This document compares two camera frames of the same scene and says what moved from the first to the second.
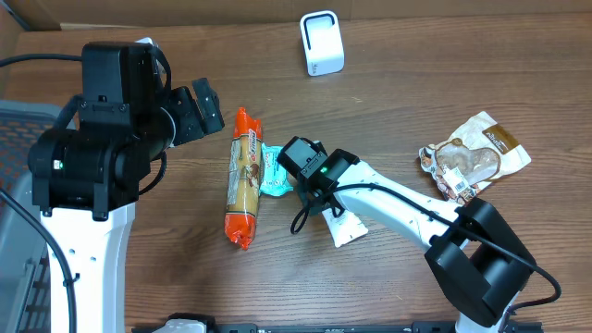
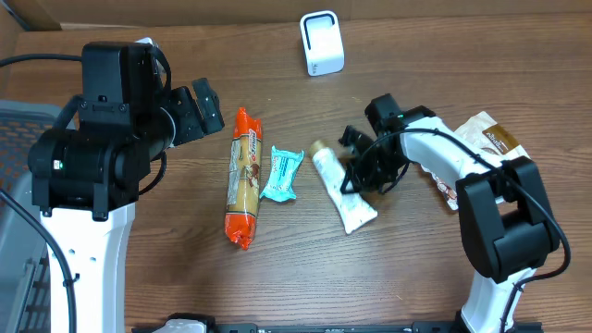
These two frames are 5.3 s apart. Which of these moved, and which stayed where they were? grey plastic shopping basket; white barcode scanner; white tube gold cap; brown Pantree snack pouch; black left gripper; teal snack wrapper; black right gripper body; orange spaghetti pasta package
Moved: white tube gold cap; black right gripper body; teal snack wrapper
Stayed: white barcode scanner; black left gripper; brown Pantree snack pouch; orange spaghetti pasta package; grey plastic shopping basket
